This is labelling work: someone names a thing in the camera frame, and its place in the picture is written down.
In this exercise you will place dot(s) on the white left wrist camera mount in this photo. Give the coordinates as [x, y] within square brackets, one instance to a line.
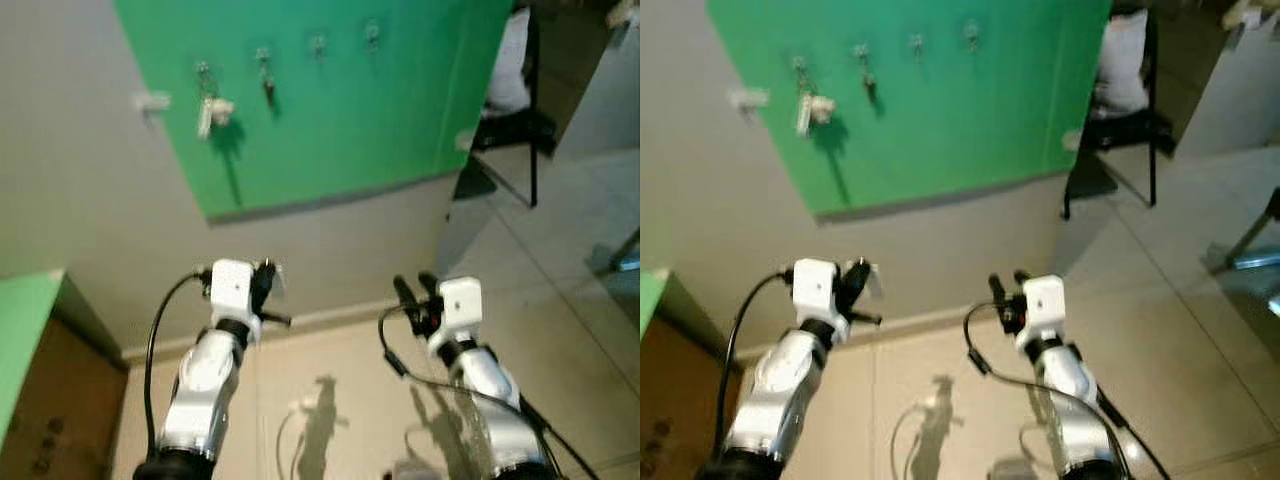
[815, 285]
[232, 285]

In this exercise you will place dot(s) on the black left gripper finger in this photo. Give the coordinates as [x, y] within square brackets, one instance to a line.
[258, 276]
[269, 278]
[846, 276]
[860, 277]

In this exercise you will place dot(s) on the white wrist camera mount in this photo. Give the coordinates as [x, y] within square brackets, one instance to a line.
[1045, 300]
[815, 285]
[232, 285]
[462, 302]

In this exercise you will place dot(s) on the white cloth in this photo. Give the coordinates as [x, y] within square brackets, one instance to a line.
[1120, 70]
[510, 70]

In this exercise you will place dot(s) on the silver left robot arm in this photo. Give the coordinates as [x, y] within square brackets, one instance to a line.
[775, 395]
[200, 390]

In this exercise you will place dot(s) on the grey metal stand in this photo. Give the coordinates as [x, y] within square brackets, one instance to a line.
[1250, 255]

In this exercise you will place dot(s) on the brown cardboard box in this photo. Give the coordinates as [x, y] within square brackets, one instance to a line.
[670, 420]
[60, 420]

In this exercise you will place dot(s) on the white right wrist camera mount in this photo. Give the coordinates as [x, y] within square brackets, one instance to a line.
[462, 302]
[1045, 300]

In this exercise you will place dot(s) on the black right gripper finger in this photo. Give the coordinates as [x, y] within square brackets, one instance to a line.
[428, 283]
[997, 289]
[1021, 279]
[404, 291]

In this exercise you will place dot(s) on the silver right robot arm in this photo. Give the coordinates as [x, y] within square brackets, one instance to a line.
[1075, 400]
[490, 395]

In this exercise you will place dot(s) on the grey cabinet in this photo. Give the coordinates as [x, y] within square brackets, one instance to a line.
[605, 100]
[1235, 100]

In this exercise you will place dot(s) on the green wall board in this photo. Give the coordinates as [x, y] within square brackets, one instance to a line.
[950, 130]
[350, 130]

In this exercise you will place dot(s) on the keys with white fob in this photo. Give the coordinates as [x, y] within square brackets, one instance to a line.
[205, 118]
[803, 117]

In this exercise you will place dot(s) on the white tape piece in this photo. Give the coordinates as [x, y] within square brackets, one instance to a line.
[466, 140]
[1071, 139]
[152, 100]
[748, 98]

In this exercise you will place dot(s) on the black metal chair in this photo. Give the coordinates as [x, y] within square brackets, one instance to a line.
[1125, 130]
[510, 128]

